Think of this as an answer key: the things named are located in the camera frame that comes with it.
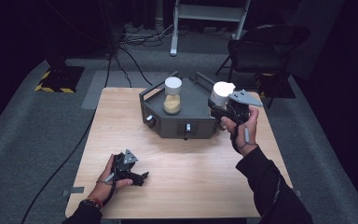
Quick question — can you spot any person's right hand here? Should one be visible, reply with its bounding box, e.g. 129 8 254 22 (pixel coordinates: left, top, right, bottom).
220 105 260 157

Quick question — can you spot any long black floor cable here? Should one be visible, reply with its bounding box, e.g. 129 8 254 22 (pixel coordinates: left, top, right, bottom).
20 50 114 224

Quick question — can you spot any grey floor mat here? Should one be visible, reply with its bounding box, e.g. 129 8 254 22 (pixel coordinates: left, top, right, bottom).
80 69 175 111

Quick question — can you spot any beaded bracelet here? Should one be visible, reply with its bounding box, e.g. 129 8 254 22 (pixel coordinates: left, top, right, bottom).
79 198 103 211

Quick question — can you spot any white metal stand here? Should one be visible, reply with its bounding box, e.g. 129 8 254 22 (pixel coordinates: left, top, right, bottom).
169 0 253 58

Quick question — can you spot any white cup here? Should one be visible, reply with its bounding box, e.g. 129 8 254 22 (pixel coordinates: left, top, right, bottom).
210 80 237 109

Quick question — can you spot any grey tape strip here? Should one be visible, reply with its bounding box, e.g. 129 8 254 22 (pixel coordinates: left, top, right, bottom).
62 186 86 198

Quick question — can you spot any bundle of cables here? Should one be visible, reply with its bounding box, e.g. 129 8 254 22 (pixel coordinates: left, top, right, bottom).
118 21 175 49

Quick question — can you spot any black folding chair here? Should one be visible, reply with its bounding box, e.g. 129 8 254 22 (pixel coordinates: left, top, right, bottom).
214 23 312 84

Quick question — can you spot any black yellow striped base plate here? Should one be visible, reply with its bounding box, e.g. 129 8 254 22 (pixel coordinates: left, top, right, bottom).
34 55 86 94

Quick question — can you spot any dark grey scale box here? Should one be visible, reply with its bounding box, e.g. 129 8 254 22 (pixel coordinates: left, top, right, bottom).
138 71 221 140

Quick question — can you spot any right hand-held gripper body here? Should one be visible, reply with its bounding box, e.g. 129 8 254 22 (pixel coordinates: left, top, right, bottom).
221 89 264 126

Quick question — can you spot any jar of yellow powder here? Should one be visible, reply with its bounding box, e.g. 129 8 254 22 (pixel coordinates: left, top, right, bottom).
162 76 184 116

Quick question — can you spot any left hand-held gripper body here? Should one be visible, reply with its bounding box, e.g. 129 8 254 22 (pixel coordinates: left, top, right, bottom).
113 148 140 185

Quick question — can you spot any person's left hand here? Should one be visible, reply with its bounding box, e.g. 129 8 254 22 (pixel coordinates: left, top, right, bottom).
94 153 134 203

